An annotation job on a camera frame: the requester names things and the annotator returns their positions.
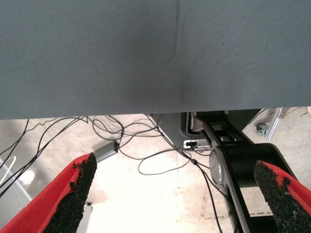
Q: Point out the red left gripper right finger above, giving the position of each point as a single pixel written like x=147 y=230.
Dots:
x=289 y=206

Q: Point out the dark grey table cloth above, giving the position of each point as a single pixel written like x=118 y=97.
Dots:
x=121 y=60

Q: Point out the short aluminium profile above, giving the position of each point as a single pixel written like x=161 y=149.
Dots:
x=274 y=126

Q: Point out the grey caster wheel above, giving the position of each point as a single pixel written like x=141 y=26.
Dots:
x=261 y=129

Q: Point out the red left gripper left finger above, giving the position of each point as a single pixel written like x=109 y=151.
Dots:
x=48 y=206

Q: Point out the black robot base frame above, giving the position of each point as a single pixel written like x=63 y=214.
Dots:
x=250 y=157

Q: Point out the grey metal bar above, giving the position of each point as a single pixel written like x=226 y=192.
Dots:
x=104 y=151

